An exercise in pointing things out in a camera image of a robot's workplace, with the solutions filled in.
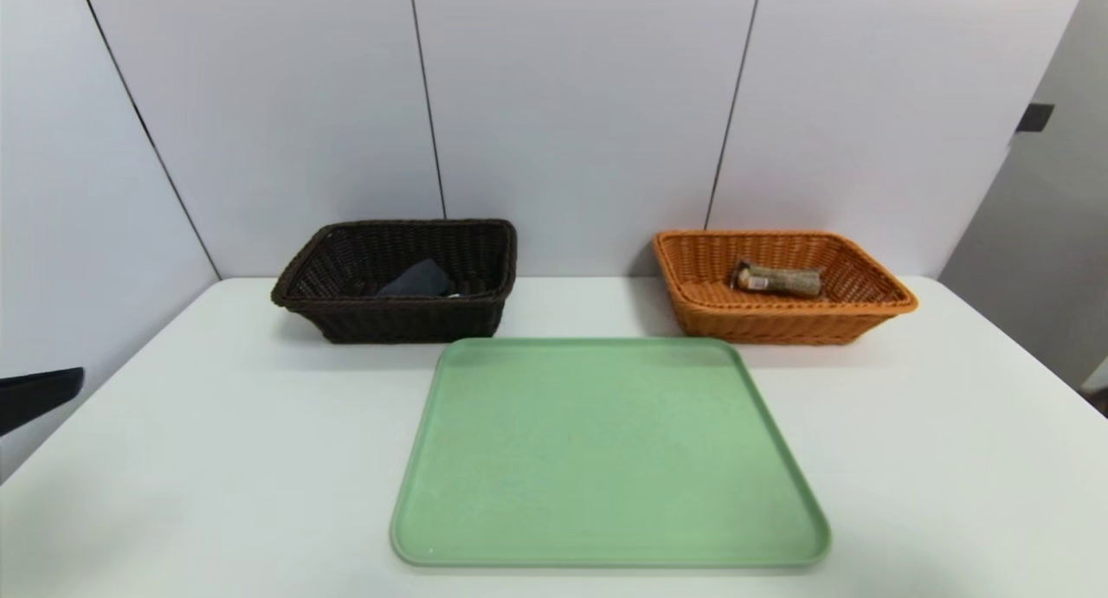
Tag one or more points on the orange wicker basket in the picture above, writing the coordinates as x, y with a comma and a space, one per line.
779, 325

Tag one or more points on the black wall fixture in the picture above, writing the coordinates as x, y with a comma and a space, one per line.
1034, 118

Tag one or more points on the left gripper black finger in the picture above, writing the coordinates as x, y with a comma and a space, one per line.
35, 395

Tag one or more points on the Ferrero Rocher chocolate pack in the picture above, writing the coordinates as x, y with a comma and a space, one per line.
779, 279

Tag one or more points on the dark brown wicker basket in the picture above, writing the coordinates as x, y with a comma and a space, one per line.
407, 321

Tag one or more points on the green plastic tray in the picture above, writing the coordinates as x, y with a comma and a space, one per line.
606, 459

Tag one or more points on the dark grey cloth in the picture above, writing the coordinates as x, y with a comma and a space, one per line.
415, 279

